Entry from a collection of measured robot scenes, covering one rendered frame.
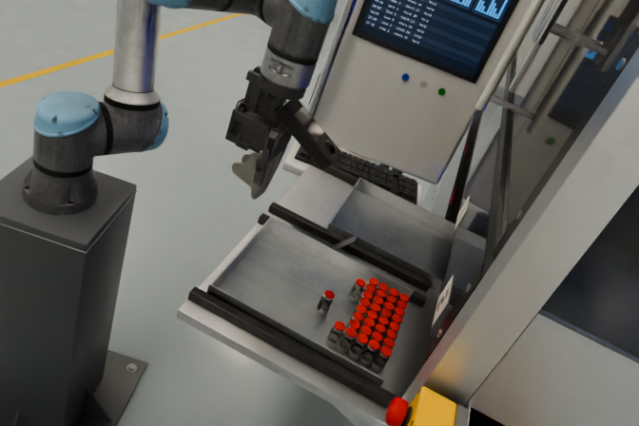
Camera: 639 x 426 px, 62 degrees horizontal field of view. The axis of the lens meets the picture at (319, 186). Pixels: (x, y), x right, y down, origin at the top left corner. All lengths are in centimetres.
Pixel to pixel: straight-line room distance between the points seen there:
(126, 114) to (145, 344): 104
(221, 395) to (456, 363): 127
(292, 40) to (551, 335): 51
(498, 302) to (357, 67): 110
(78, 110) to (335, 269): 61
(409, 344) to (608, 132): 60
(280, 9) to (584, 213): 45
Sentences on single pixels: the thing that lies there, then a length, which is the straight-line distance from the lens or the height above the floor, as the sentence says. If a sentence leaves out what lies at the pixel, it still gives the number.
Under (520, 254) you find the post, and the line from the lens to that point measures 68.
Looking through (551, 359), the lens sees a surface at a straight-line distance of 77.
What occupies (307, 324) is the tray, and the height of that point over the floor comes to 88.
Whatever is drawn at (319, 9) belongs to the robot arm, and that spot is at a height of 142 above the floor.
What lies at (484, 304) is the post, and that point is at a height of 119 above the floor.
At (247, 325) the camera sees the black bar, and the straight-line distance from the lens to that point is 94.
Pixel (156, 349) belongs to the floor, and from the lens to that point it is 202.
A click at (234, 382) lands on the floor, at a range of 199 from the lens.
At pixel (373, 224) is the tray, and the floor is 88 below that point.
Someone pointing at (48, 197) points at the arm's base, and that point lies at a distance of 123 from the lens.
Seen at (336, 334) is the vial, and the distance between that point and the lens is 96.
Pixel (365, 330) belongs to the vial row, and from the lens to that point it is 97.
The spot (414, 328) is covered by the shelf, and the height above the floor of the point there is 88.
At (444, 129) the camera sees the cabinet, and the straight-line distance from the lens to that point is 173.
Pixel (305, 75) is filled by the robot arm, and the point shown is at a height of 132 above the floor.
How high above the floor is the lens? 159
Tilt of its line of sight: 31 degrees down
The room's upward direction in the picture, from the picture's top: 22 degrees clockwise
